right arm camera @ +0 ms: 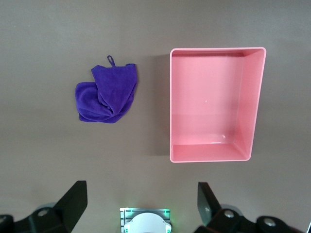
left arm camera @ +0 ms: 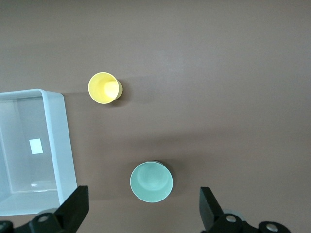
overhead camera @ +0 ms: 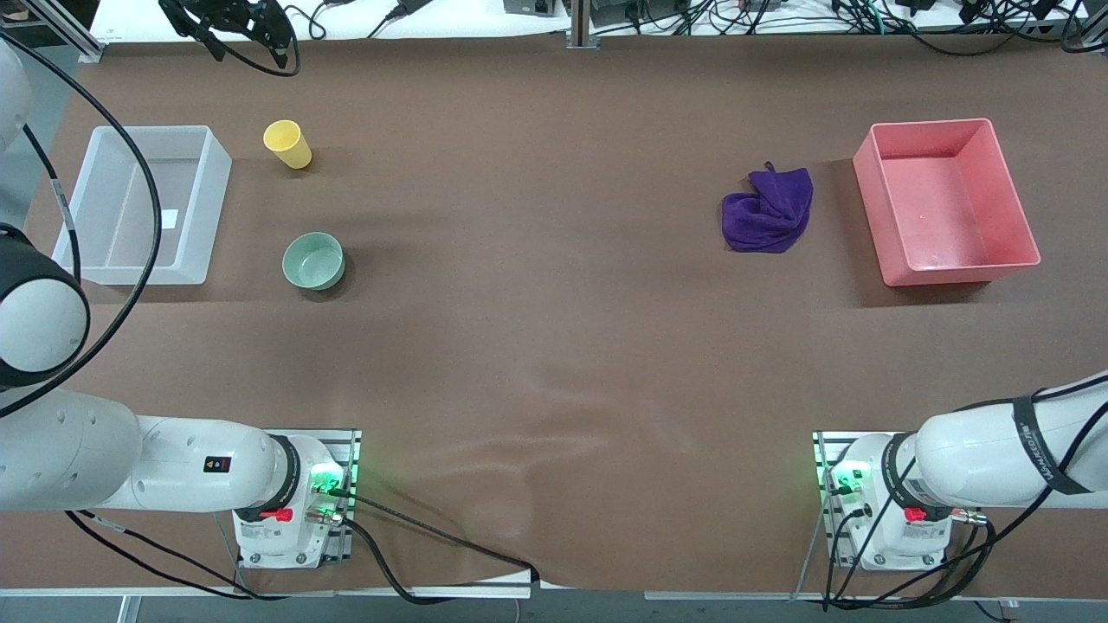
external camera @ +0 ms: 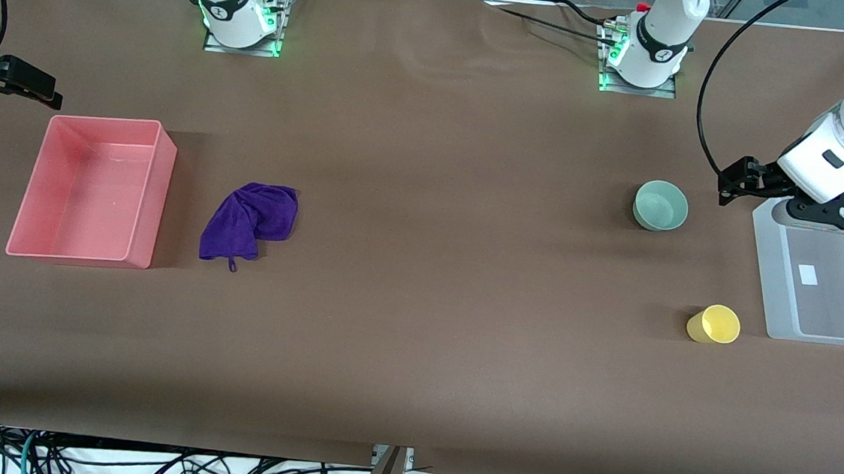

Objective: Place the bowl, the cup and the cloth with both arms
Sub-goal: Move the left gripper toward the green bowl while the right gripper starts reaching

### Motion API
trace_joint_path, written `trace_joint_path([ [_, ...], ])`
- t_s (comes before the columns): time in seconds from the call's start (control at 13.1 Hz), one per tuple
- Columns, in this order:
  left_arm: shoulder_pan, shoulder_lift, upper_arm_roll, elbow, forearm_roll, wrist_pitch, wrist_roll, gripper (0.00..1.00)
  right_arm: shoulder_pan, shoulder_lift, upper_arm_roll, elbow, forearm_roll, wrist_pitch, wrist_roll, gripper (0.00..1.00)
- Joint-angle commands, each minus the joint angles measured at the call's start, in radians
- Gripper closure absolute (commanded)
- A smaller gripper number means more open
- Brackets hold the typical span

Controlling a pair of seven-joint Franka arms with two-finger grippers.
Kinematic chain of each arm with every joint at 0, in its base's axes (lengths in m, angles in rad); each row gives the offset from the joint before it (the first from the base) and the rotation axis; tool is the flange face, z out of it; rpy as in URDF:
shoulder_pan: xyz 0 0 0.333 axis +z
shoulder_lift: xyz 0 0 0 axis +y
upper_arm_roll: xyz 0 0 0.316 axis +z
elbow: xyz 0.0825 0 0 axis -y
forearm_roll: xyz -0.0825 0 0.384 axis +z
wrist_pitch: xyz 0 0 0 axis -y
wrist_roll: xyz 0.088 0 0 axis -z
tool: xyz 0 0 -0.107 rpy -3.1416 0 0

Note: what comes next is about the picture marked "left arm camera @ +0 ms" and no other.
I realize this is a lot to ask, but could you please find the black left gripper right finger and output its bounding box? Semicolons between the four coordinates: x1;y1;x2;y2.
199;186;259;233

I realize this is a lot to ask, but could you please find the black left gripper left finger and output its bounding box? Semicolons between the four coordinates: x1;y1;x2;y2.
14;185;89;233

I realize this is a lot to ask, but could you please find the pale green bowl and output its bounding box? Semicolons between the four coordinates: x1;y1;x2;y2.
130;160;174;203

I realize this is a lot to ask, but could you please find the yellow plastic cup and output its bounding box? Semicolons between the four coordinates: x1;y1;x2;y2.
87;72;124;105

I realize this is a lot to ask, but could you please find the white label sticker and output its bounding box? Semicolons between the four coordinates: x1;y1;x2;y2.
29;138;44;154

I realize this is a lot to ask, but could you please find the translucent white plastic bin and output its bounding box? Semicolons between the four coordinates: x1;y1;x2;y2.
0;88;78;217

